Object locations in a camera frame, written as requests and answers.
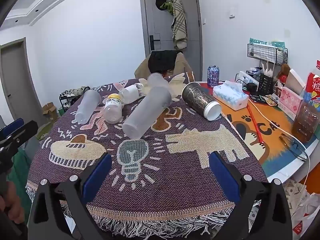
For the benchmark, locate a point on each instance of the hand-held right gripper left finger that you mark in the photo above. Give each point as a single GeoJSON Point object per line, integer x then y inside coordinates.
{"type": "Point", "coordinates": [97, 177]}

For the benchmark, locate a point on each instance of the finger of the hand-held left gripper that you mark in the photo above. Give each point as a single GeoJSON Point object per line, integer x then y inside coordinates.
{"type": "Point", "coordinates": [26, 130]}
{"type": "Point", "coordinates": [11, 128]}

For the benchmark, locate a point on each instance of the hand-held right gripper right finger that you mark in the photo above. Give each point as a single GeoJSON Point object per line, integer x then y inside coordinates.
{"type": "Point", "coordinates": [223, 177]}

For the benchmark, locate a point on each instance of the frosted plastic cup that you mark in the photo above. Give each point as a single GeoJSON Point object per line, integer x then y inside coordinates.
{"type": "Point", "coordinates": [158, 81]}
{"type": "Point", "coordinates": [86, 106]}
{"type": "Point", "coordinates": [147, 112]}

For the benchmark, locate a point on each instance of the dark patterned paper cup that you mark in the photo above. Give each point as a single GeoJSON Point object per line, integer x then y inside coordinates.
{"type": "Point", "coordinates": [197, 97]}

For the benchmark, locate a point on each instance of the person's left hand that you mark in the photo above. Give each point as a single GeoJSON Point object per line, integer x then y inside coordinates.
{"type": "Point", "coordinates": [13, 202]}

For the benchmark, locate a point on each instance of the green cloth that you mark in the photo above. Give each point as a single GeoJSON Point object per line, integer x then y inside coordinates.
{"type": "Point", "coordinates": [18, 175]}

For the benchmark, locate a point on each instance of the cardboard box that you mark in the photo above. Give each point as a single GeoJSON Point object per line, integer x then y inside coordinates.
{"type": "Point", "coordinates": [50, 111]}

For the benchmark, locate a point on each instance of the grey side door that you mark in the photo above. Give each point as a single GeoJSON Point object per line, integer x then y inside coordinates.
{"type": "Point", "coordinates": [15, 80]}

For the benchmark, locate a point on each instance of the black shoe rack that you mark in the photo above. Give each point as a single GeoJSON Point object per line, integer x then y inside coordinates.
{"type": "Point", "coordinates": [67, 102]}

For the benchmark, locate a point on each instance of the orange cat print mat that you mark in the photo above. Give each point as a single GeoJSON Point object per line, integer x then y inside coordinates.
{"type": "Point", "coordinates": [272, 152]}

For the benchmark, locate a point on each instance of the long red packet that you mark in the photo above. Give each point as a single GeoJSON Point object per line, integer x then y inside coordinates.
{"type": "Point", "coordinates": [255, 125]}

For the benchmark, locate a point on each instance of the printed woven blanket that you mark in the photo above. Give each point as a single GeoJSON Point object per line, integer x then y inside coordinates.
{"type": "Point", "coordinates": [160, 180]}

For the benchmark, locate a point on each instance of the yellow cap plastic bottle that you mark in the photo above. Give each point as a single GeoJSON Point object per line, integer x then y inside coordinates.
{"type": "Point", "coordinates": [112, 112]}

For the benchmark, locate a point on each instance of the eyeglasses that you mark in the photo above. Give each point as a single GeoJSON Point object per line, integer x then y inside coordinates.
{"type": "Point", "coordinates": [296, 152]}

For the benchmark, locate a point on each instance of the blue white tissue pack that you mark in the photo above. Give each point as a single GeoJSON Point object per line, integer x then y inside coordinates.
{"type": "Point", "coordinates": [228, 97]}

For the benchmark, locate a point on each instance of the white plastic bag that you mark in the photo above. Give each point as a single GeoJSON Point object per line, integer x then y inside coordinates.
{"type": "Point", "coordinates": [302, 205]}

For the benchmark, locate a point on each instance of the small snack packet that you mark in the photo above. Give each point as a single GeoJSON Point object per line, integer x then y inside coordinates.
{"type": "Point", "coordinates": [269, 100]}

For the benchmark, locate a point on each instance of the clear plastic bottle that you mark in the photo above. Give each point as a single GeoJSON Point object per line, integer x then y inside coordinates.
{"type": "Point", "coordinates": [130, 93]}

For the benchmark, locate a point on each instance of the black power adapter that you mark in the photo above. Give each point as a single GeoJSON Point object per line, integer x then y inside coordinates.
{"type": "Point", "coordinates": [251, 87]}

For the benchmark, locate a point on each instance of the large iced tea bottle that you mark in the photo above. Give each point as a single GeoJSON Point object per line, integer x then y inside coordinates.
{"type": "Point", "coordinates": [303, 122]}

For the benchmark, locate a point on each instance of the pink floral box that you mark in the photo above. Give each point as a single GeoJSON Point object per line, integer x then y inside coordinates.
{"type": "Point", "coordinates": [290, 102]}

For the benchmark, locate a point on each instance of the purple drink can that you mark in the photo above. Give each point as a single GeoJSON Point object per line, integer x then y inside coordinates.
{"type": "Point", "coordinates": [213, 77]}

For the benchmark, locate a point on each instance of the black mesh holder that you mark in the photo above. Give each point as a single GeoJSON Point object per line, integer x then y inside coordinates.
{"type": "Point", "coordinates": [265, 83]}

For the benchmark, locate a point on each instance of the white power strip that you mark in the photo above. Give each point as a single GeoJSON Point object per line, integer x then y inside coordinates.
{"type": "Point", "coordinates": [247, 77]}

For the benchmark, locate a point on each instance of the white plastic cutlery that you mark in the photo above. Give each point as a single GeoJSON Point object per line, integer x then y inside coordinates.
{"type": "Point", "coordinates": [268, 71]}

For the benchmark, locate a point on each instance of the white card box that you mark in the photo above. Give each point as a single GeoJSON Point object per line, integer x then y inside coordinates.
{"type": "Point", "coordinates": [296, 81]}

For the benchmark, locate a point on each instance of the brown plush toy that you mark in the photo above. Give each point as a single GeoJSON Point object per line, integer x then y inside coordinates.
{"type": "Point", "coordinates": [284, 71]}

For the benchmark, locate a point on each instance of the black garment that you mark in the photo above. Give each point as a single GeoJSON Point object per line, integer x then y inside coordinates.
{"type": "Point", "coordinates": [162, 60]}

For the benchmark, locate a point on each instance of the teal white packet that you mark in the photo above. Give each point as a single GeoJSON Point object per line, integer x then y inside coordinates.
{"type": "Point", "coordinates": [265, 42]}

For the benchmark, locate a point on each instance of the plaid scarf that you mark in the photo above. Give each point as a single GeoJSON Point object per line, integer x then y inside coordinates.
{"type": "Point", "coordinates": [180, 25]}

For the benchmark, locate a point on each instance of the green plush toy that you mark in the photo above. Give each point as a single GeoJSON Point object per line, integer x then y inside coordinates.
{"type": "Point", "coordinates": [167, 6]}

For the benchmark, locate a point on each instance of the black hat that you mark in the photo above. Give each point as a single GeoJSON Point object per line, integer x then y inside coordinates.
{"type": "Point", "coordinates": [160, 1]}

